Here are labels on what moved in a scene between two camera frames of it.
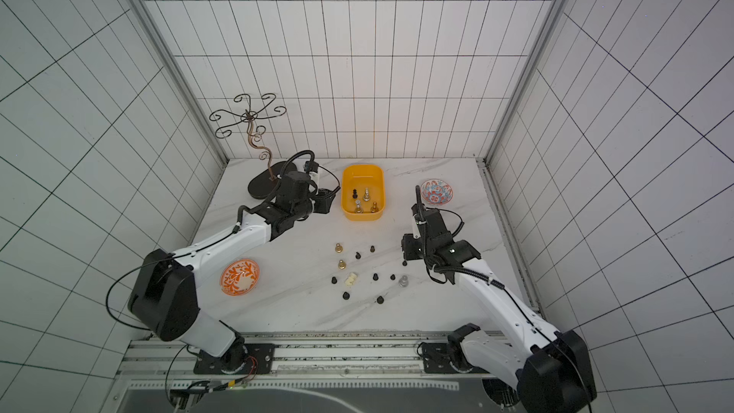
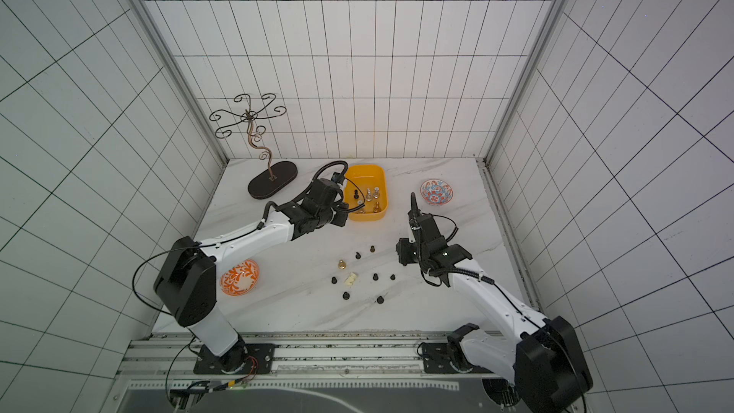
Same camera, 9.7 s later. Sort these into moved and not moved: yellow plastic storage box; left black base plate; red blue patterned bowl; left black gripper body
Moved: left black gripper body
Not moved: left black base plate; yellow plastic storage box; red blue patterned bowl
